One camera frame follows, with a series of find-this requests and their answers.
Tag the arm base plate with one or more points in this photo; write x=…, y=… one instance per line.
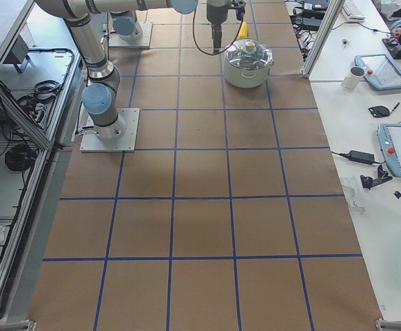
x=118, y=137
x=140, y=38

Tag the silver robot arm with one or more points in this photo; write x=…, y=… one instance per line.
x=126, y=23
x=99, y=98

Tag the far blue teach pendant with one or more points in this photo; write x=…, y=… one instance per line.
x=382, y=73

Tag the pale green cooking pot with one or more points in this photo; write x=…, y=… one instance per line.
x=243, y=78

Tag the white mug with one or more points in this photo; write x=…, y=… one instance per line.
x=352, y=79

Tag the glass pot lid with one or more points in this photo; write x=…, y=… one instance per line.
x=249, y=54

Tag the black power adapter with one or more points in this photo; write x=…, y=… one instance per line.
x=361, y=157

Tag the yellow corn cob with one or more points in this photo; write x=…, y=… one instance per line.
x=243, y=31

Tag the aluminium frame post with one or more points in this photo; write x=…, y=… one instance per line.
x=326, y=26

